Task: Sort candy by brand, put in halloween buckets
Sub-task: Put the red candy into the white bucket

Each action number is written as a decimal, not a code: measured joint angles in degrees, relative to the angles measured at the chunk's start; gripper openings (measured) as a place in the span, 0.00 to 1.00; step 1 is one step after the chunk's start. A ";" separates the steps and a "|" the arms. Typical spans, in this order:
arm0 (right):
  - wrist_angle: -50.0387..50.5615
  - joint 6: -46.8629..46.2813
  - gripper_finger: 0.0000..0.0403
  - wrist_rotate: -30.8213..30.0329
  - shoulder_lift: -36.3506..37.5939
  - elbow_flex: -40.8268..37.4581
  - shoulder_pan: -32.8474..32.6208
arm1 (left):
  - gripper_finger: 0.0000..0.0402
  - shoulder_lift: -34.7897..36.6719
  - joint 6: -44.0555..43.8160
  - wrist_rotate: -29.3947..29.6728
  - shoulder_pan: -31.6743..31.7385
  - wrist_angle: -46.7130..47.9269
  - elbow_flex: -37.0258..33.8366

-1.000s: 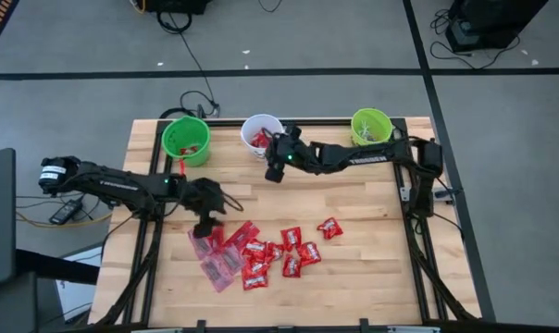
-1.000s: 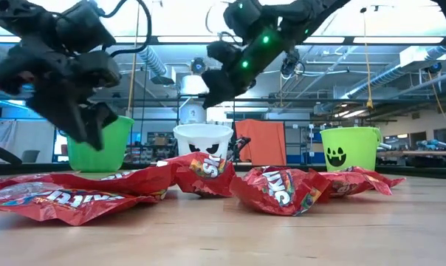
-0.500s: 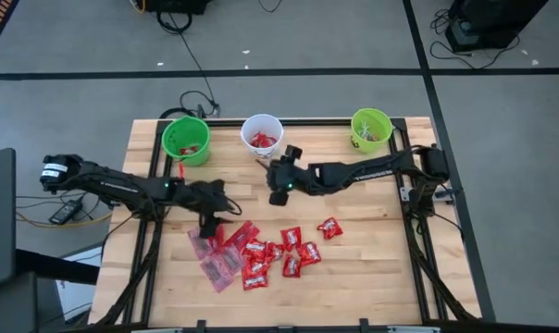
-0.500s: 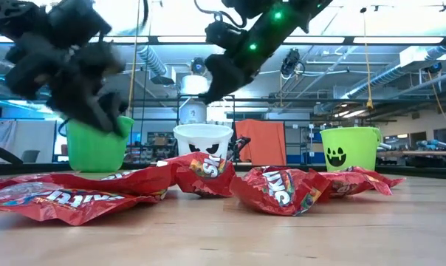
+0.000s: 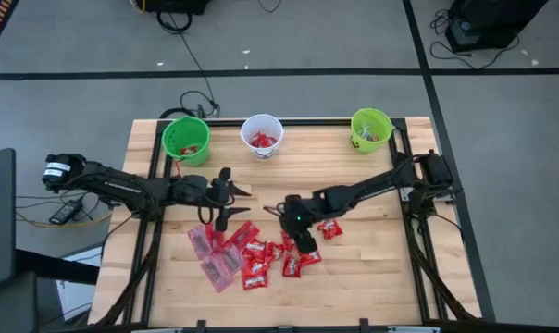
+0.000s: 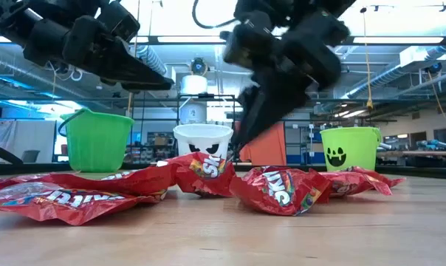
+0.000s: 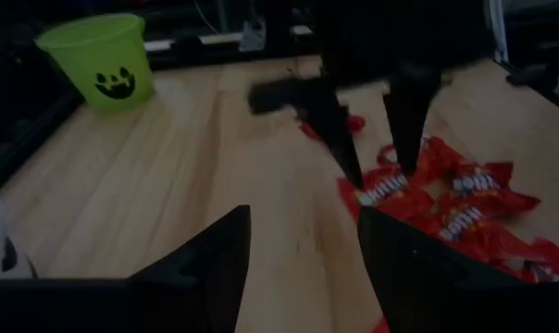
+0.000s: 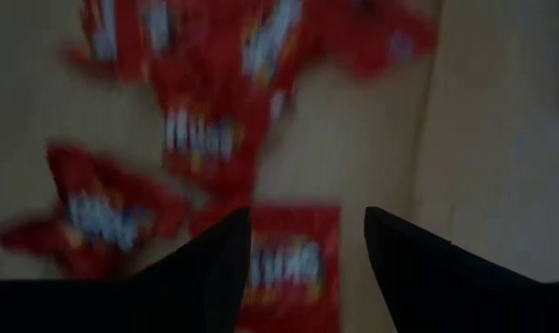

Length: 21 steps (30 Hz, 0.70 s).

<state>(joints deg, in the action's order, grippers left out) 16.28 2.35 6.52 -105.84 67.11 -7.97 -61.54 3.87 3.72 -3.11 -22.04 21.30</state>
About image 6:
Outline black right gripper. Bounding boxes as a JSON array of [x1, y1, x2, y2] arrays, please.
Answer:
[[233, 10, 351, 147]]

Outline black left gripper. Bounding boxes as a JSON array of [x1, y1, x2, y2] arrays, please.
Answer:
[[23, 16, 174, 92]]

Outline red Skittles candy pack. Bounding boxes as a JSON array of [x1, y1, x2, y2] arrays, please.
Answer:
[[229, 165, 333, 217], [34, 162, 178, 197], [0, 183, 168, 227], [167, 151, 237, 197], [311, 166, 407, 203]]

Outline orange cloth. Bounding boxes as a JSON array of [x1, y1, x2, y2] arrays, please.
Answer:
[[241, 121, 287, 166]]

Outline black metal shelf rack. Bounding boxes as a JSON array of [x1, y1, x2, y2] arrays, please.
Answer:
[[128, 92, 237, 166]]

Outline white cylinder tank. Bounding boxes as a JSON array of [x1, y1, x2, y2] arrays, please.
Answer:
[[179, 102, 208, 125], [180, 75, 208, 96]]

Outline blue white cabinet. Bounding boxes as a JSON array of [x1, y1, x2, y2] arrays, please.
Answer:
[[286, 123, 322, 166]]

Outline white jack-o-lantern bucket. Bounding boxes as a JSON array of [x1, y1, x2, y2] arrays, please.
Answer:
[[173, 123, 234, 160]]

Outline dark green plastic bucket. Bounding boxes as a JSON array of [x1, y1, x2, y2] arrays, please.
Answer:
[[58, 108, 135, 174]]

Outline lime green jack-o-lantern bucket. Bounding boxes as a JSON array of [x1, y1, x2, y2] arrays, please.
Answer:
[[319, 126, 382, 173]]

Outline grey chair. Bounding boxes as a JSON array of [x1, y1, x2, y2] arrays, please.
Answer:
[[20, 149, 41, 164]]

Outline white cloth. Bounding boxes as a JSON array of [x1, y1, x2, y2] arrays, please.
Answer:
[[0, 120, 58, 164]]

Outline white ceiling unit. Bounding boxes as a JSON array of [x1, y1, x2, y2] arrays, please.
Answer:
[[399, 46, 446, 68]]

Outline blue rolled mats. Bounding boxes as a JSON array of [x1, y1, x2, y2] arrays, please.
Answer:
[[416, 139, 446, 151]]

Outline silver spiral air duct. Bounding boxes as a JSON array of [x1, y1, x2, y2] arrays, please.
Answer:
[[136, 44, 168, 77]]

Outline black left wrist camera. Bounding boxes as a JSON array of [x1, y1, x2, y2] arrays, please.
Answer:
[[96, 1, 141, 42]]

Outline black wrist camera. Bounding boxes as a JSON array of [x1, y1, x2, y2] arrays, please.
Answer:
[[96, 1, 141, 42], [220, 10, 275, 68]]

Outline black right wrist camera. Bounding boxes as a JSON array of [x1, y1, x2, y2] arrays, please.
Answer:
[[220, 10, 275, 68]]

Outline black hanging camera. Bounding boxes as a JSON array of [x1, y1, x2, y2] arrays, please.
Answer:
[[190, 57, 209, 77]]

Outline black right camera cable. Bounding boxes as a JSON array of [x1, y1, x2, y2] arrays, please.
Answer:
[[191, 0, 242, 30]]

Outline yellow hanging rope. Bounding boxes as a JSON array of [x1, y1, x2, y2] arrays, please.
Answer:
[[360, 6, 374, 112]]

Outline long silver air duct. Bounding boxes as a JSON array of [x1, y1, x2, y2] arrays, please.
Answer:
[[340, 44, 446, 99]]

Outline black curved hose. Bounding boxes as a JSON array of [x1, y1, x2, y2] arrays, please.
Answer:
[[0, 142, 24, 166]]

